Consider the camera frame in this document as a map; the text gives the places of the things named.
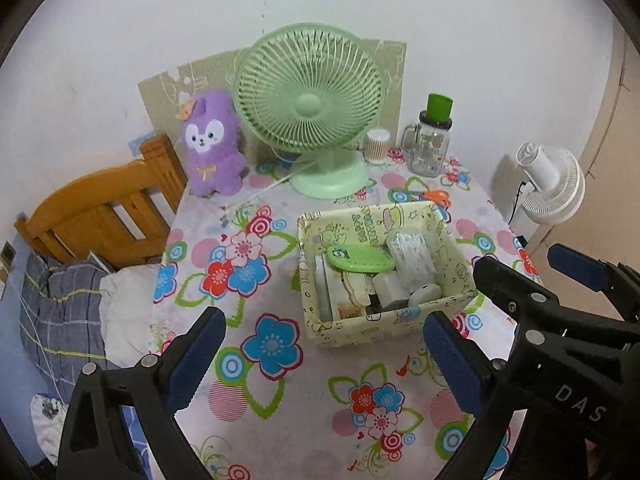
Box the orange handled scissors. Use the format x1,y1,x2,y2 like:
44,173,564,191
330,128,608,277
389,187,452,209

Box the thin white cable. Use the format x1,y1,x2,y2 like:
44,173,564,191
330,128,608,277
17,280,66,401

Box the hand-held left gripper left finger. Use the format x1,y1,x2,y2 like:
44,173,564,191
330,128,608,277
55,306,227,480

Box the white square charger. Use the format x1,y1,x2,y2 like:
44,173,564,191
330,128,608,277
372,272,407,306

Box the wooden bed headboard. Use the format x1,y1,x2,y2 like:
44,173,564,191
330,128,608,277
15,134,188,271

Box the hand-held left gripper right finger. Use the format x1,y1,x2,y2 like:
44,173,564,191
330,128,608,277
422,311,528,480

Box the grey plaid blanket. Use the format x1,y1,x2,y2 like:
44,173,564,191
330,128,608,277
17,252,121,376

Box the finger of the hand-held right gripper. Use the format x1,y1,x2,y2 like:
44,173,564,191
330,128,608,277
472,256,556,331
546,243,640,321

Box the beige wooden door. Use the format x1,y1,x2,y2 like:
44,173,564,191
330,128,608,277
530,25,640,281

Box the white desk fan cable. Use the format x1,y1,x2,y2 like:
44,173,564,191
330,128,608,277
240,152,321,206

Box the blue patterned bedsheet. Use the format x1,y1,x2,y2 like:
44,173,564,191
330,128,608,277
120,405,151,480

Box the purple plush toy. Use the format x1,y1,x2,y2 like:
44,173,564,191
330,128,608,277
177,89,248,198

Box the green desk fan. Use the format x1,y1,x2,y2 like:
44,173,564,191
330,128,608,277
233,22,386,200

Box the glass jar with green lid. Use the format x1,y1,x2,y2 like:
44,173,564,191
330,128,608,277
401,93,453,177

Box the white printed cloth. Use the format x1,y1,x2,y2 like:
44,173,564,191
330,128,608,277
30,394,68,466

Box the round white case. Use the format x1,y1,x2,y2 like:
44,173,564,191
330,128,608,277
407,282,442,307

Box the black fan power cable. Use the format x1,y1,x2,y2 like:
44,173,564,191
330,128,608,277
507,180,531,226

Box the white standing fan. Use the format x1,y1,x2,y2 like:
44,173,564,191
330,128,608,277
507,142,586,233

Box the green oval hairbrush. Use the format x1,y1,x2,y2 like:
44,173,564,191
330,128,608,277
324,243,396,273

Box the long white cardboard box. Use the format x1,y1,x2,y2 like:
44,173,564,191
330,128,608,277
314,254,368,322

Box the yellow printed fabric storage box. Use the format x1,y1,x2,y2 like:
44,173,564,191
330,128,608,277
297,201,478,348

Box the clear cotton swab container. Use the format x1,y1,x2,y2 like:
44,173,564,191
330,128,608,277
363,129,391,166

